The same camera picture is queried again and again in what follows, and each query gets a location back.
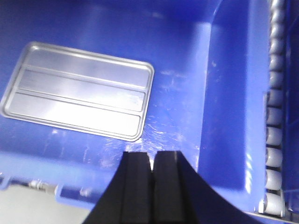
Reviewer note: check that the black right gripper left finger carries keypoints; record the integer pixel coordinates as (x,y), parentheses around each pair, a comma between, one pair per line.
(128,198)

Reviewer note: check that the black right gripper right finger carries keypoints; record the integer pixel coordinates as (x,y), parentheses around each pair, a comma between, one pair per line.
(181,196)

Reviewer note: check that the small ribbed silver tray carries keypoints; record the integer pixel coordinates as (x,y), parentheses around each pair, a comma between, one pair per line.
(79,90)

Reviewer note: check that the blue plastic box right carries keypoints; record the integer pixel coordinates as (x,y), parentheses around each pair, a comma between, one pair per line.
(208,96)

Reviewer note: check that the right white roller track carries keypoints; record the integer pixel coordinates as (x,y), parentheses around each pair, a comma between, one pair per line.
(273,203)

